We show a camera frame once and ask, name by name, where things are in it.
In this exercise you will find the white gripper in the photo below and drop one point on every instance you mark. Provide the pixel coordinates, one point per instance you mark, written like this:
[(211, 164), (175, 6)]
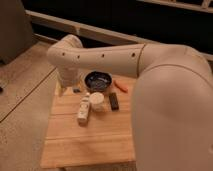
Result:
[(69, 77)]

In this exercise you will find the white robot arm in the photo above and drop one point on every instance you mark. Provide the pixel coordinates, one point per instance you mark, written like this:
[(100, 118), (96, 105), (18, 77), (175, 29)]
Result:
[(172, 99)]

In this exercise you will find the dark blue bowl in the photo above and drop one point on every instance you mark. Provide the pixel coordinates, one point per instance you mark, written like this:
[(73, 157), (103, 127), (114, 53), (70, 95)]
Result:
[(97, 81)]

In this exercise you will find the white round cup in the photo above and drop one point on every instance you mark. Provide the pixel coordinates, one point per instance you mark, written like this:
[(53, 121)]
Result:
[(96, 100)]

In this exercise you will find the black rectangular block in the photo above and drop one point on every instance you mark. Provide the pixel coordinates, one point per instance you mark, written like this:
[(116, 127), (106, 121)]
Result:
[(113, 101)]

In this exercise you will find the wooden table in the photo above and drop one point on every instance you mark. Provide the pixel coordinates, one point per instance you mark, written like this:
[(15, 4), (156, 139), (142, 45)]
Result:
[(105, 139)]

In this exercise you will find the grey cabinet at left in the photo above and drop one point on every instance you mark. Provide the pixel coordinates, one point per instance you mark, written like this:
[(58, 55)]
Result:
[(16, 33)]

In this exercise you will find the white shelf rail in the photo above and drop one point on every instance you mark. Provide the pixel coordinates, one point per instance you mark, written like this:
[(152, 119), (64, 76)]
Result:
[(87, 31)]

